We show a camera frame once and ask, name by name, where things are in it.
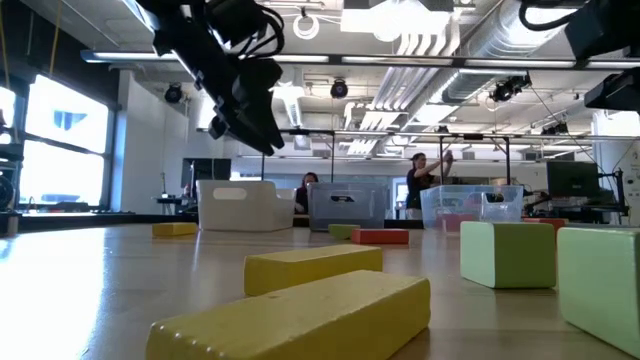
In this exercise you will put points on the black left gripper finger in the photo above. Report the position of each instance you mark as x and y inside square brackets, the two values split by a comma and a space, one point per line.
[220, 129]
[255, 110]

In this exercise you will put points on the yellow rectangular wooden block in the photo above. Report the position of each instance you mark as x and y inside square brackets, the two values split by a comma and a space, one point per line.
[174, 229]

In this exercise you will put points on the small green wooden block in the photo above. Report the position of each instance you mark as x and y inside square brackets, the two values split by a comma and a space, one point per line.
[342, 231]

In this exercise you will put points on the small red wooden block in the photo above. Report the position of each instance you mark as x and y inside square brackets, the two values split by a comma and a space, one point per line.
[542, 220]

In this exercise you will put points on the long yellow wooden block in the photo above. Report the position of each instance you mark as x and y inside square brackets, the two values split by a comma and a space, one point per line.
[310, 267]
[300, 320]

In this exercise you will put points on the red rectangular wooden block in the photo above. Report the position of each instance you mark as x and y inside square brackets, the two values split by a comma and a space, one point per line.
[452, 223]
[380, 236]

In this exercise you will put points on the green wooden cube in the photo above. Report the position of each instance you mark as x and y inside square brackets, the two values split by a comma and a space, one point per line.
[505, 255]
[600, 285]

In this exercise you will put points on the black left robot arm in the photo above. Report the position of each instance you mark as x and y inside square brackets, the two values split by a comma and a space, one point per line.
[160, 4]

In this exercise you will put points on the black computer monitor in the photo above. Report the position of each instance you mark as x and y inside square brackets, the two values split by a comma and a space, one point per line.
[205, 170]
[572, 179]

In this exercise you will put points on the black ceiling lamp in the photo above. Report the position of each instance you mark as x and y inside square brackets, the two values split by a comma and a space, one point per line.
[173, 93]
[339, 88]

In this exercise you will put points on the long ceiling light strip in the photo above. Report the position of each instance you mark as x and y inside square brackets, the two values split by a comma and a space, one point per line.
[125, 56]

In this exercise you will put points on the white plastic bin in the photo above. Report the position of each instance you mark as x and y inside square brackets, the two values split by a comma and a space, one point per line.
[245, 210]

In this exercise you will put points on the person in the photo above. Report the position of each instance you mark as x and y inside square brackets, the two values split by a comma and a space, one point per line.
[415, 187]
[304, 195]

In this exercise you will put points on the black ceiling mounted device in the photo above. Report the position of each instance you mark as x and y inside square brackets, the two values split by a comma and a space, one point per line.
[510, 87]

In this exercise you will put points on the grey plastic bin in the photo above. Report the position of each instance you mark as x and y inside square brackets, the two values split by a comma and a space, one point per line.
[325, 205]

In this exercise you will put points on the large bright window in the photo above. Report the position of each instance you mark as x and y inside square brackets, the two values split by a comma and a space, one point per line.
[65, 150]

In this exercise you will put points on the clear plastic bin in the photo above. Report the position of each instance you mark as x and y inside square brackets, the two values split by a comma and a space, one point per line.
[500, 210]

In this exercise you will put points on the black machine part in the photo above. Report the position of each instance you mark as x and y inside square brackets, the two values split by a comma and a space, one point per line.
[6, 192]

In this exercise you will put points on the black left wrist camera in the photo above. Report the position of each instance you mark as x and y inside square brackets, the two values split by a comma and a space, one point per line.
[235, 22]

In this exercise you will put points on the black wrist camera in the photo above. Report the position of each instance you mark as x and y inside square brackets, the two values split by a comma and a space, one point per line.
[605, 27]
[235, 22]

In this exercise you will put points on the black background rig frame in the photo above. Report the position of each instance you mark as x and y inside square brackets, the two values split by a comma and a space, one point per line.
[472, 136]
[312, 132]

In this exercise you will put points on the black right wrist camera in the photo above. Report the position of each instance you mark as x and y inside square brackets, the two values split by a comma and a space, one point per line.
[605, 27]

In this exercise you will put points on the silver ventilation duct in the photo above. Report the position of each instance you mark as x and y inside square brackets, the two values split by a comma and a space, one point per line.
[500, 40]

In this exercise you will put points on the black aluminium table frame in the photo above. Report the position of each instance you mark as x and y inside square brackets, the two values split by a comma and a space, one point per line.
[100, 221]

